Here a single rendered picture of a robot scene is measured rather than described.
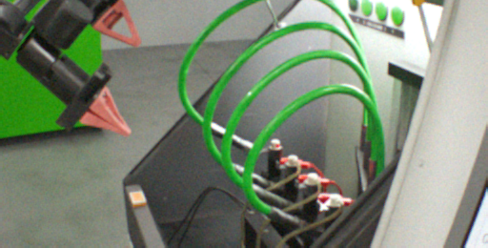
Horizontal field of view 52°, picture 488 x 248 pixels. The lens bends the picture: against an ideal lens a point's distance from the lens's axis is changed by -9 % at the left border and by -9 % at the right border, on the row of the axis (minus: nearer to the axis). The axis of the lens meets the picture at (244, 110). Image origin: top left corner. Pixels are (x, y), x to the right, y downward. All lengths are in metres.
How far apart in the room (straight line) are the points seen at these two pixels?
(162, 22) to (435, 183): 6.92
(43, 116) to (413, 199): 3.78
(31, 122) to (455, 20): 3.86
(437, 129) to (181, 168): 0.81
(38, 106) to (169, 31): 3.60
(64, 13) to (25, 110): 3.52
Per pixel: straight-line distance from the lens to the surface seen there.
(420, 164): 0.69
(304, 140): 1.44
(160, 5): 7.44
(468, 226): 0.63
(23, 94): 4.23
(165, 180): 1.36
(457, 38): 0.67
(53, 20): 0.77
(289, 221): 0.82
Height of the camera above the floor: 1.54
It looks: 19 degrees down
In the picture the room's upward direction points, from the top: straight up
